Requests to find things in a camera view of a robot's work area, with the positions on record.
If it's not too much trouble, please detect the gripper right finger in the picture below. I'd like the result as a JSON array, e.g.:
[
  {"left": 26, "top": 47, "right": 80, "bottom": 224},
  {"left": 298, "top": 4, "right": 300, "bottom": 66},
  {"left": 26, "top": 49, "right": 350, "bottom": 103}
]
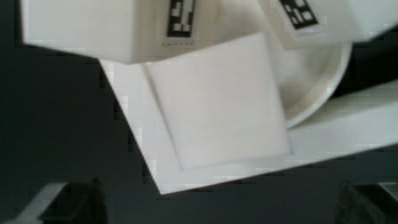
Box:
[{"left": 334, "top": 182, "right": 398, "bottom": 224}]

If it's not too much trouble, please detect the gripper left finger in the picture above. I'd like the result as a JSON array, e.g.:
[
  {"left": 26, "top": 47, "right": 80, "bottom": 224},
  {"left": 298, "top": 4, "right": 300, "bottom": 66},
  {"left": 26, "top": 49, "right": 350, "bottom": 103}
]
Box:
[{"left": 10, "top": 178, "right": 108, "bottom": 224}]

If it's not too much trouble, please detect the white round stool seat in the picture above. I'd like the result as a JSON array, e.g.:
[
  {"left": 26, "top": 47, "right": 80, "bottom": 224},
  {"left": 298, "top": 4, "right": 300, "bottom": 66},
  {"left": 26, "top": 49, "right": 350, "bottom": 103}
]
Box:
[{"left": 218, "top": 0, "right": 355, "bottom": 129}]

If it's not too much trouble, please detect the white stool leg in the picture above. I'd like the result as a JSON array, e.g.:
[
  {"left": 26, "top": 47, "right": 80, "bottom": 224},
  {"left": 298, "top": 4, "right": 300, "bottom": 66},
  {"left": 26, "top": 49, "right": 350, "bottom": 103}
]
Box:
[
  {"left": 257, "top": 0, "right": 398, "bottom": 49},
  {"left": 147, "top": 33, "right": 289, "bottom": 170},
  {"left": 19, "top": 0, "right": 218, "bottom": 64}
]

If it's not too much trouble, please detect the white U-shaped wall fence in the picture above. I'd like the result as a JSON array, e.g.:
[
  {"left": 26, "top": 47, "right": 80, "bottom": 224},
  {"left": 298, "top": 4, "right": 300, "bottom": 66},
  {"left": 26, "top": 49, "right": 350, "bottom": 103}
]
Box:
[{"left": 99, "top": 60, "right": 398, "bottom": 194}]

